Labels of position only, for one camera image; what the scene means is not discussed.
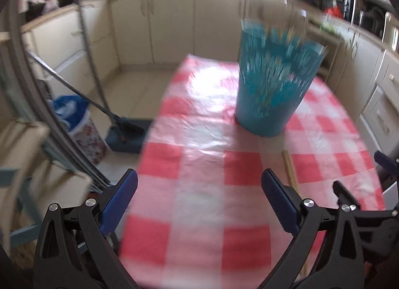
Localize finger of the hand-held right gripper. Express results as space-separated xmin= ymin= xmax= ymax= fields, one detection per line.
xmin=332 ymin=180 xmax=399 ymax=218
xmin=374 ymin=151 xmax=399 ymax=179

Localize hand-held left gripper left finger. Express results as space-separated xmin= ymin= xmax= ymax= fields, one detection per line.
xmin=33 ymin=168 xmax=139 ymax=289

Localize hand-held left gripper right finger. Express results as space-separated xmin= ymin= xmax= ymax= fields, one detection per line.
xmin=261 ymin=169 xmax=366 ymax=289

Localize pile of bamboo chopsticks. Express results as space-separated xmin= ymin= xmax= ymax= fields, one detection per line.
xmin=281 ymin=149 xmax=312 ymax=281

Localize teal perforated plastic bin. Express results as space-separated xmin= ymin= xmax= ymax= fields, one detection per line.
xmin=234 ymin=18 xmax=328 ymax=138

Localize cream drawer unit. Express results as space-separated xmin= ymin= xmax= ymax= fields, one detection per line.
xmin=358 ymin=49 xmax=399 ymax=154

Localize floral trash bin blue bag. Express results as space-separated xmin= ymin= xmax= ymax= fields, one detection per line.
xmin=48 ymin=95 xmax=108 ymax=165

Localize red white checked tablecloth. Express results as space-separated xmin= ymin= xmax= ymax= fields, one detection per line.
xmin=120 ymin=54 xmax=385 ymax=289

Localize wooden shelf rack blue braces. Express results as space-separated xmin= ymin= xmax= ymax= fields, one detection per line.
xmin=0 ymin=32 xmax=92 ymax=247

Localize dark slanted pole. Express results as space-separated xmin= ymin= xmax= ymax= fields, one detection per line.
xmin=27 ymin=50 xmax=127 ymax=126

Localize white electric thermo pot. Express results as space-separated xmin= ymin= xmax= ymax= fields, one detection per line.
xmin=383 ymin=11 xmax=399 ymax=50

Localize white kitchen trolley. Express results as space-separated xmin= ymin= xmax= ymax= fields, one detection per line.
xmin=307 ymin=16 xmax=341 ymax=78

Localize black microwave oven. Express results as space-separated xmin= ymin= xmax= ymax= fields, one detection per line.
xmin=321 ymin=0 xmax=356 ymax=22

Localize cream lower kitchen cabinets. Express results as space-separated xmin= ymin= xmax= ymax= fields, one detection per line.
xmin=19 ymin=0 xmax=362 ymax=73

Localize steel handled mop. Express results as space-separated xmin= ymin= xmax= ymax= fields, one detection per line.
xmin=76 ymin=0 xmax=154 ymax=154

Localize black wok wooden handle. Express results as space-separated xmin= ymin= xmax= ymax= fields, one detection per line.
xmin=26 ymin=0 xmax=48 ymax=22

